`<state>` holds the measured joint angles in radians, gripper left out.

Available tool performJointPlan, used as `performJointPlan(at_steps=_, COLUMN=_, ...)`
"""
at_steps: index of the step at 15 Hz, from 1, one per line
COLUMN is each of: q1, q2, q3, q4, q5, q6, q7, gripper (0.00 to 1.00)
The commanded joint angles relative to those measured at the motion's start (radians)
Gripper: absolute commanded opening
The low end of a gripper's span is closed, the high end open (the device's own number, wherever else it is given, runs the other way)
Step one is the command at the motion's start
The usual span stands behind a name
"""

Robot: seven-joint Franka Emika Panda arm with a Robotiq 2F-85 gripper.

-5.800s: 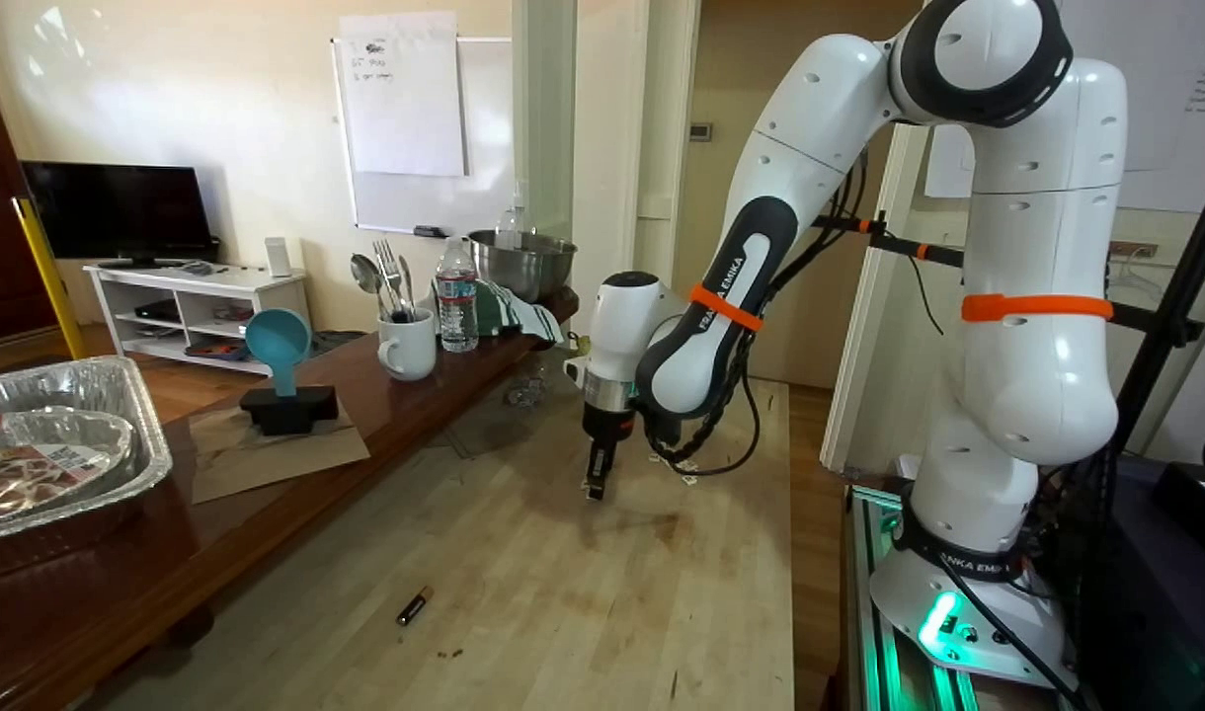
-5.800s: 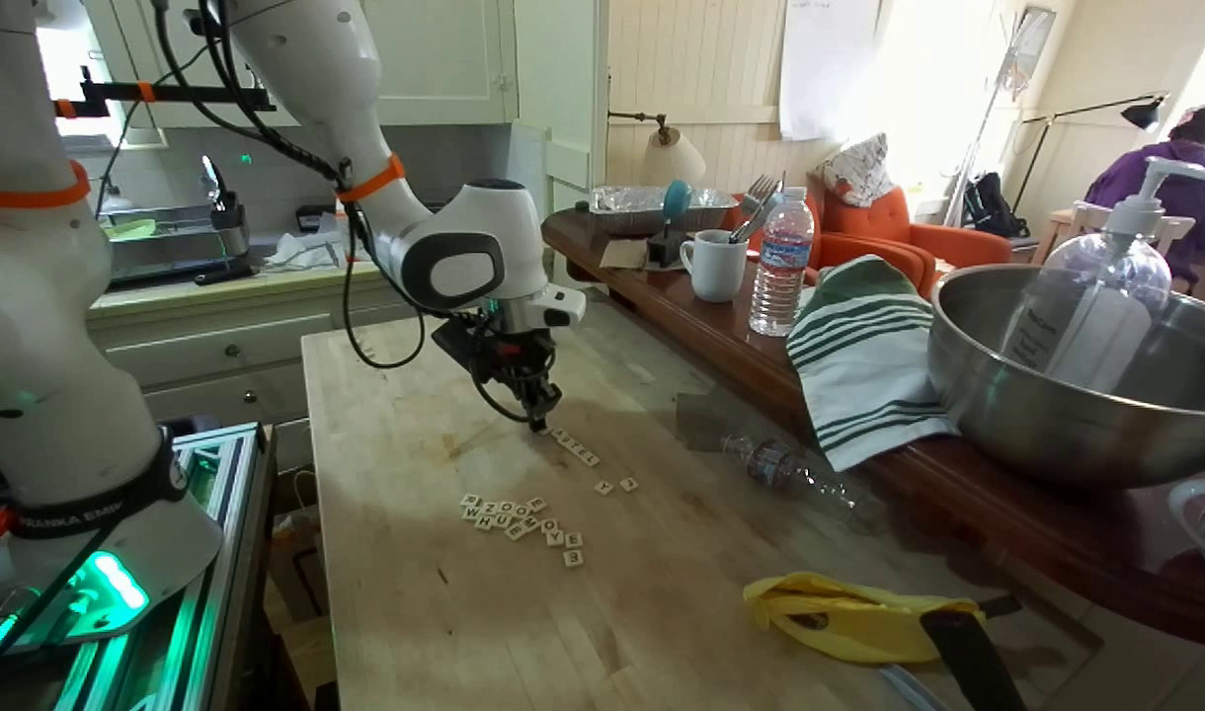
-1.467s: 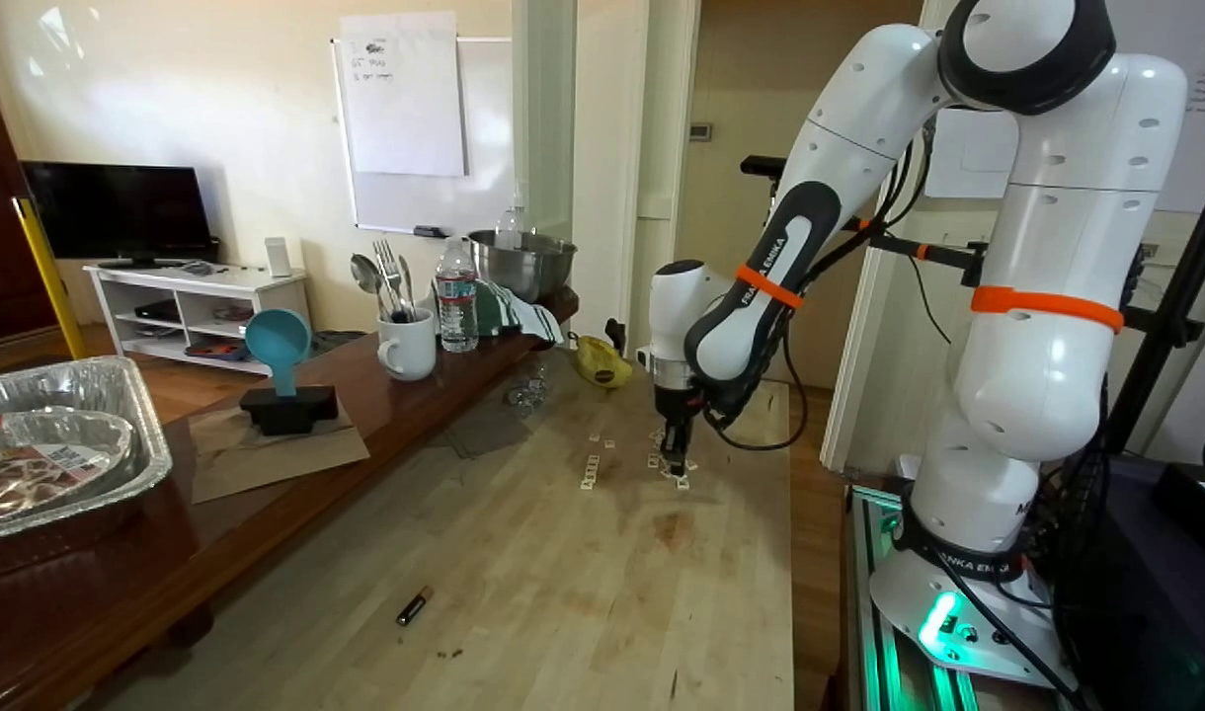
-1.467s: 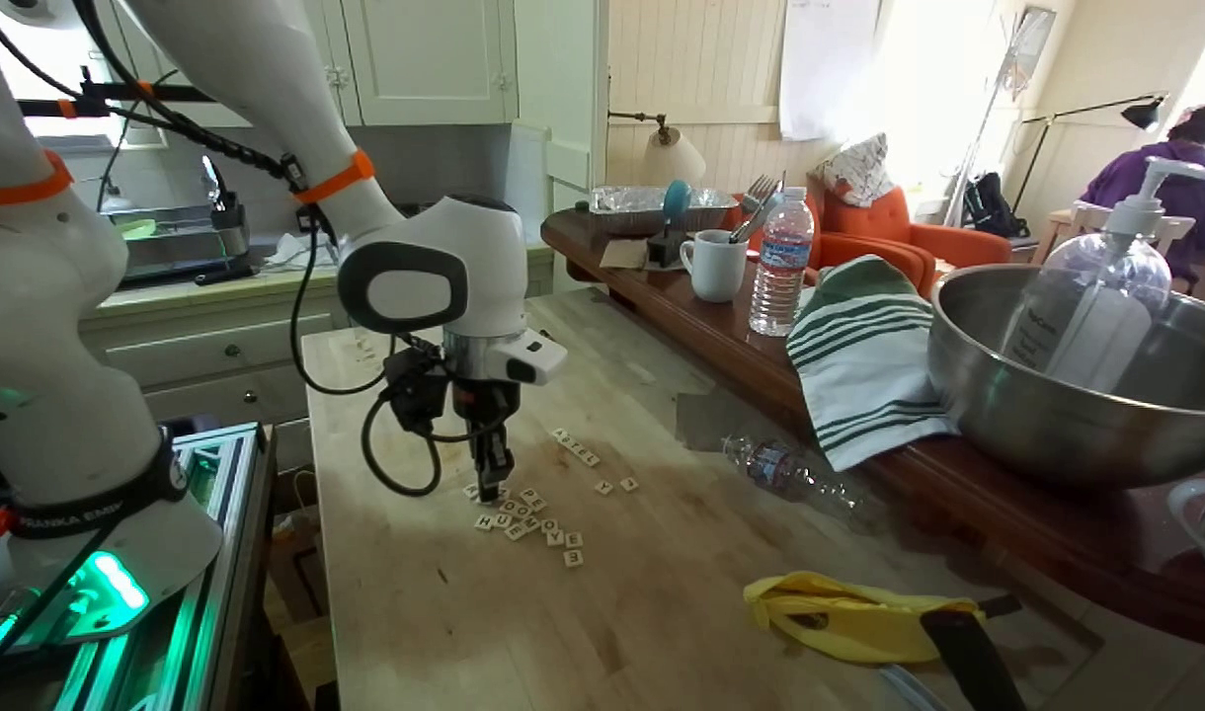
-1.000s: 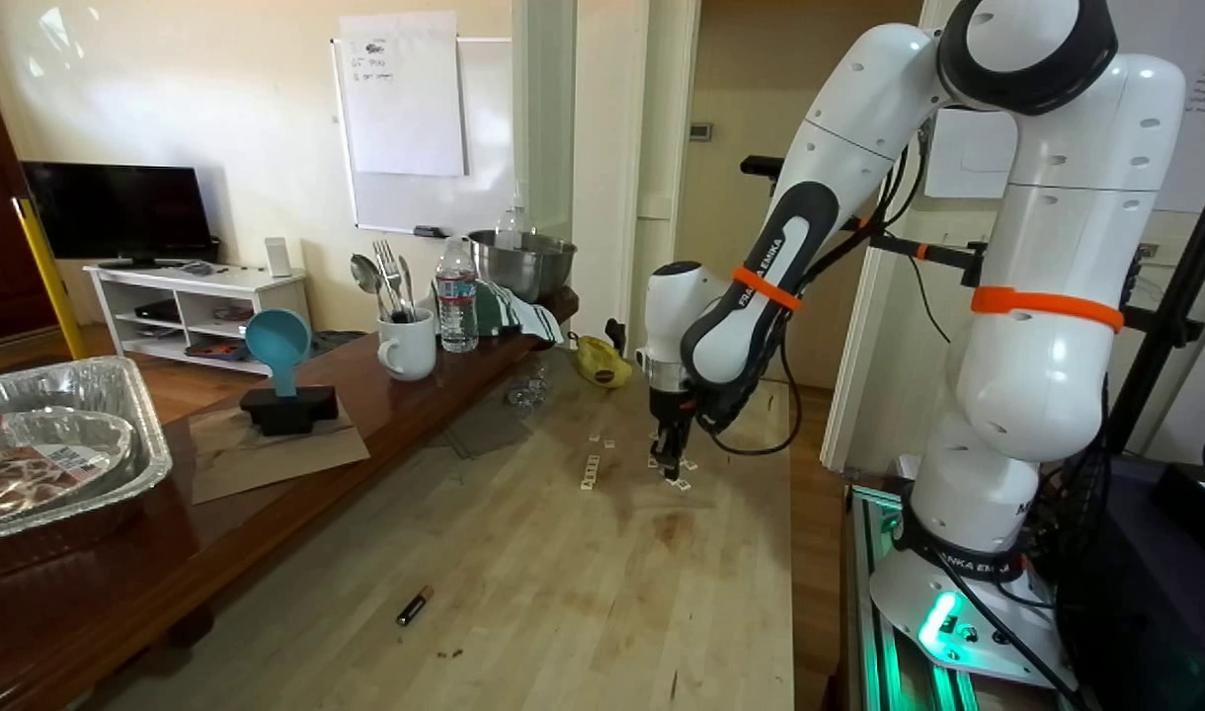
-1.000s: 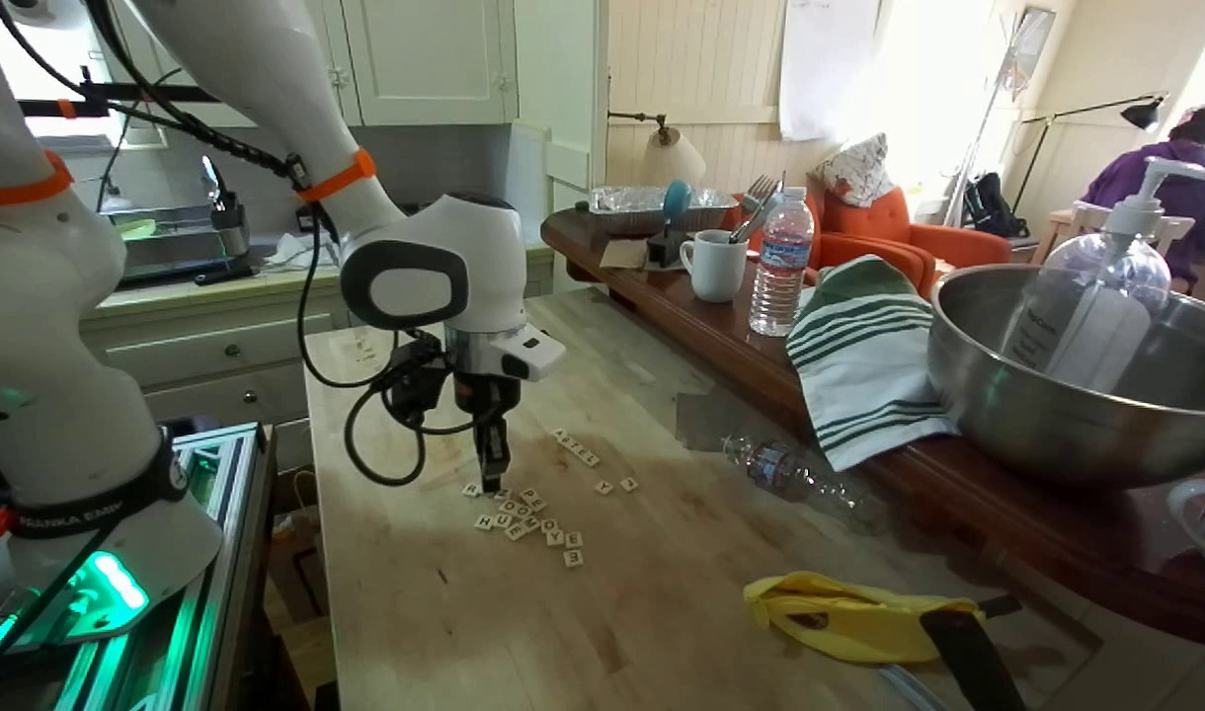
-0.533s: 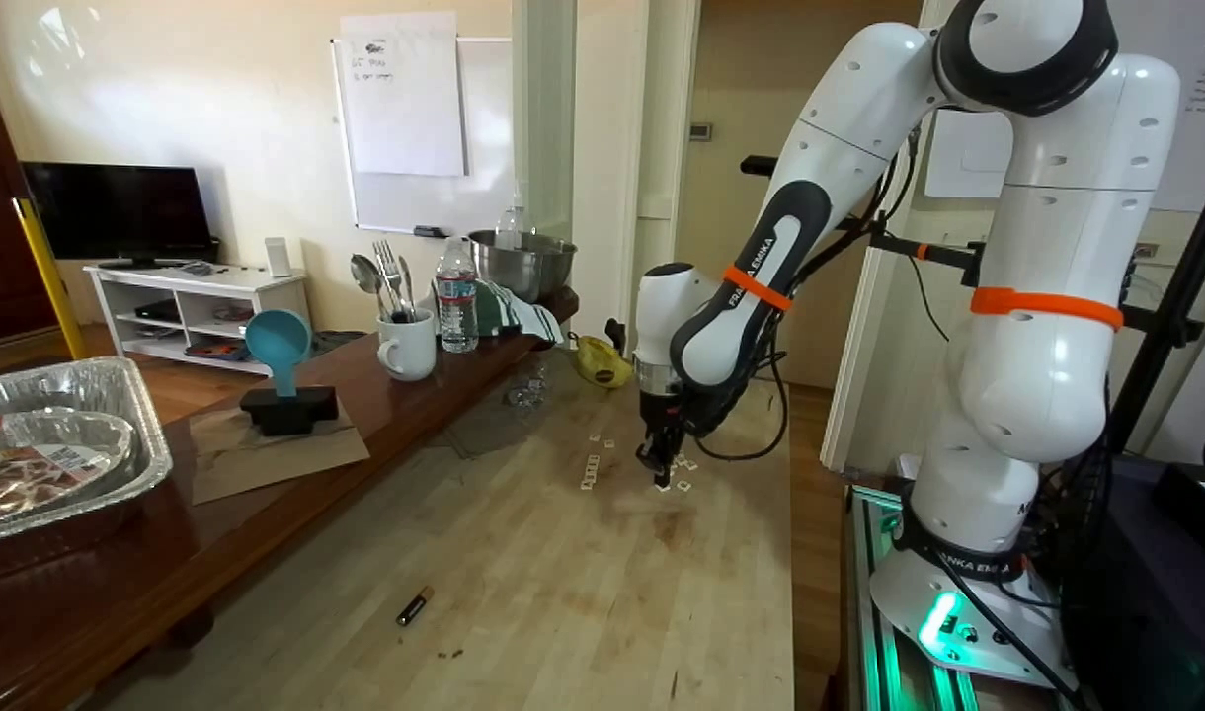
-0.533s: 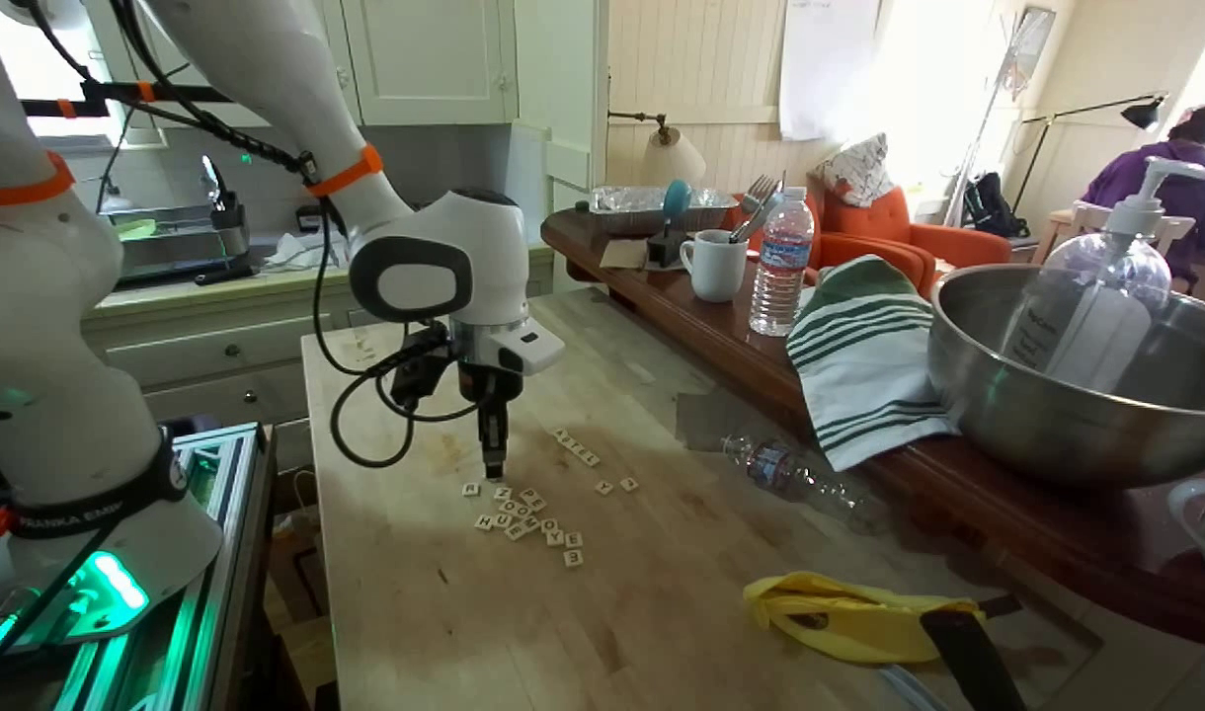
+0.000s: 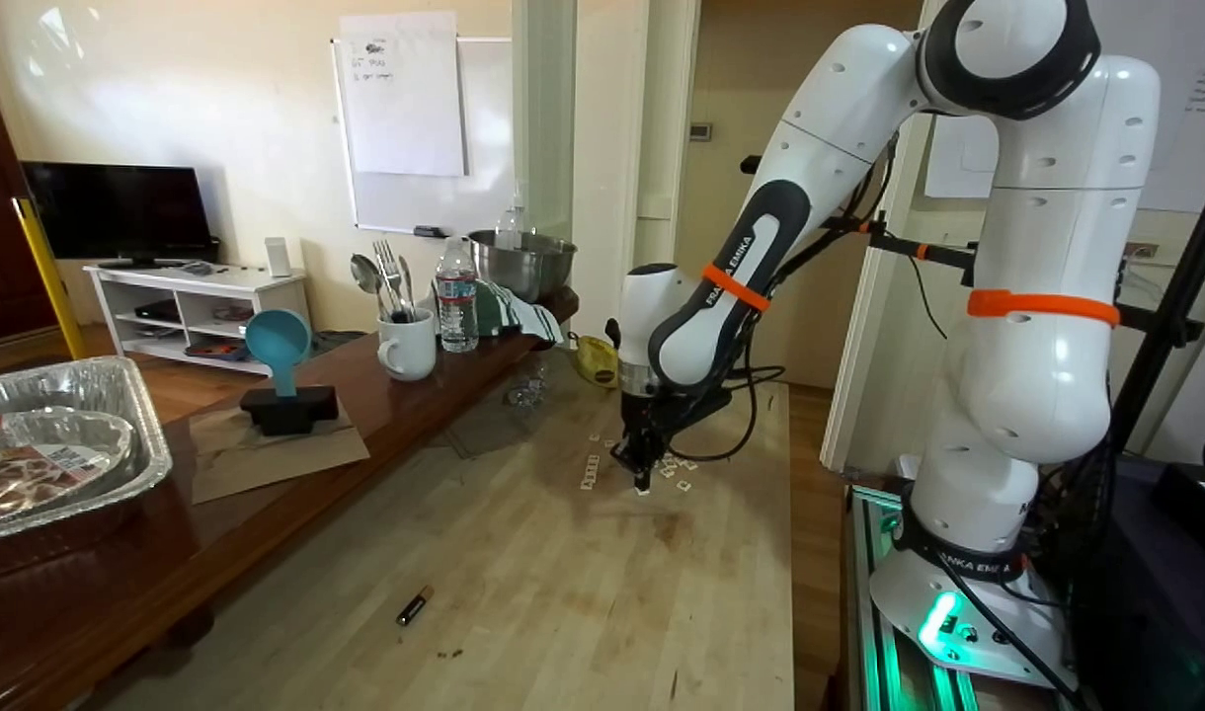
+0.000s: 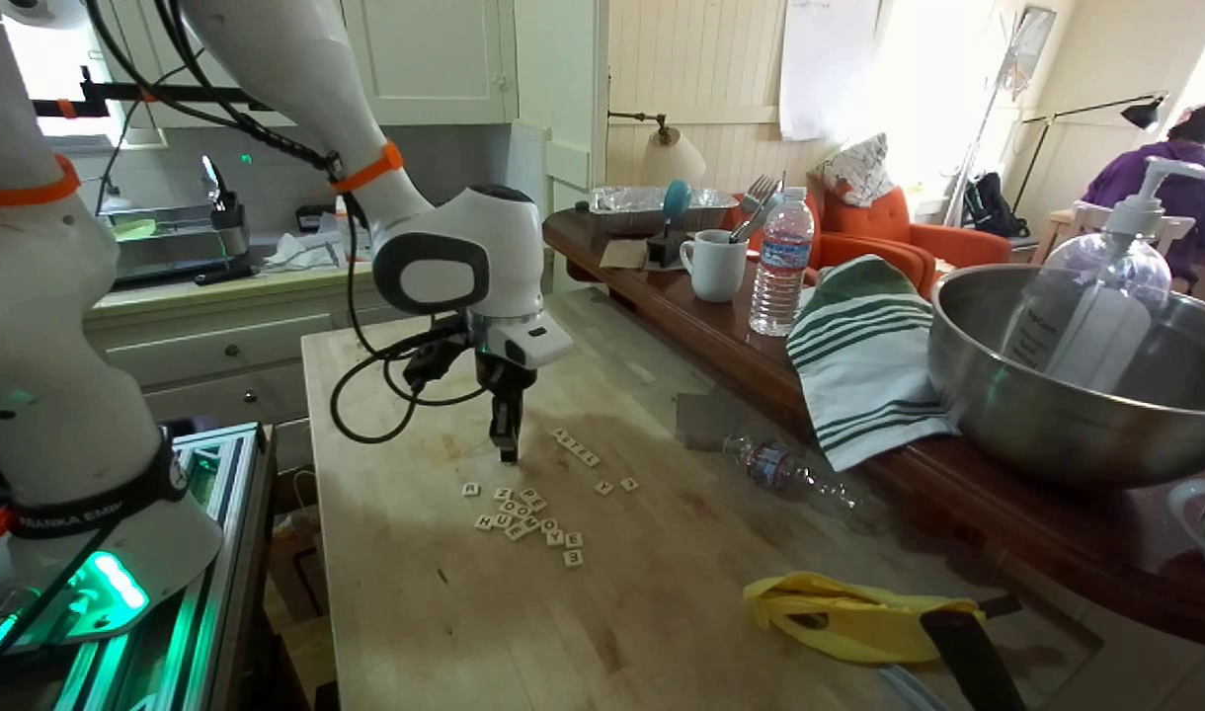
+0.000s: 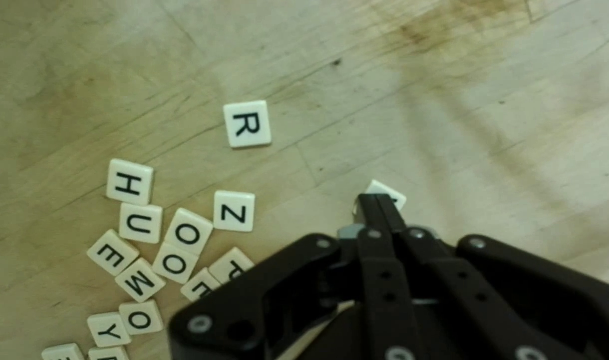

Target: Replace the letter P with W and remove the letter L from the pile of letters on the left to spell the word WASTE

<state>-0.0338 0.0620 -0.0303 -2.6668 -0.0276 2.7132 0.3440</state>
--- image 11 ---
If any white letter tile M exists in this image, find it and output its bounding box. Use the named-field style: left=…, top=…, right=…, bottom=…
left=113, top=256, right=167, bottom=305

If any white letter tile H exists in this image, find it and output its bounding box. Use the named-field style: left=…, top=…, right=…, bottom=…
left=103, top=157, right=155, bottom=207

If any white letter tile Z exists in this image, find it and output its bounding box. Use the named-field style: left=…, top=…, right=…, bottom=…
left=211, top=188, right=257, bottom=234

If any white letter tile E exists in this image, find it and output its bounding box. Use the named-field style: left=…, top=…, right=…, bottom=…
left=83, top=228, right=141, bottom=279

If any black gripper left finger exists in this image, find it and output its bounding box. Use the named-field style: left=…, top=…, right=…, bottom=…
left=167, top=193, right=413, bottom=360

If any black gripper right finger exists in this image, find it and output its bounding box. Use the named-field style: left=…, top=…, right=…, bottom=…
left=379, top=195, right=609, bottom=360

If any white letter tile U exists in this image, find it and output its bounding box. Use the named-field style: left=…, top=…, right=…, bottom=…
left=117, top=200, right=163, bottom=246

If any white letter tile O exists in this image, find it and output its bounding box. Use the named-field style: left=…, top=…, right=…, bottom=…
left=161, top=207, right=215, bottom=262
left=149, top=241, right=201, bottom=286
left=117, top=298, right=165, bottom=339

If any white letter tile Y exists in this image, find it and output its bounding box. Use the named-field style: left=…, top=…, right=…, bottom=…
left=85, top=310, right=131, bottom=350

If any white letter tile P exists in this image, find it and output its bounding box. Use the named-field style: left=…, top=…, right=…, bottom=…
left=207, top=246, right=255, bottom=286

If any white letter tile R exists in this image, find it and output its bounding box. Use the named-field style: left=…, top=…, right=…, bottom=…
left=221, top=98, right=273, bottom=151

